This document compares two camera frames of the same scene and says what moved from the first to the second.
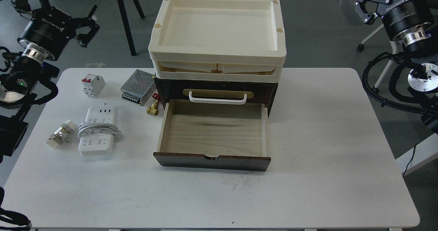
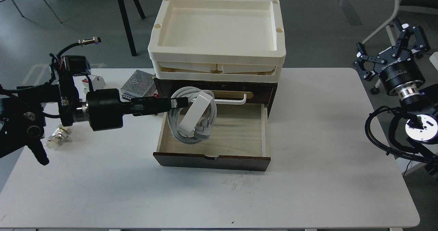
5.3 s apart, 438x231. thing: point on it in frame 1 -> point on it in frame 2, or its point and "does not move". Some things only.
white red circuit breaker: [92, 85] does not move
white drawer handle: [217, 102] does not move
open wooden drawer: [232, 137] does not move
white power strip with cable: [97, 133] -> [196, 123]
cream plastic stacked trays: [217, 38] does not move
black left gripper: [49, 30] -> [105, 110]
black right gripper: [406, 15] -> [397, 68]
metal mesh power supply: [139, 87] does not move
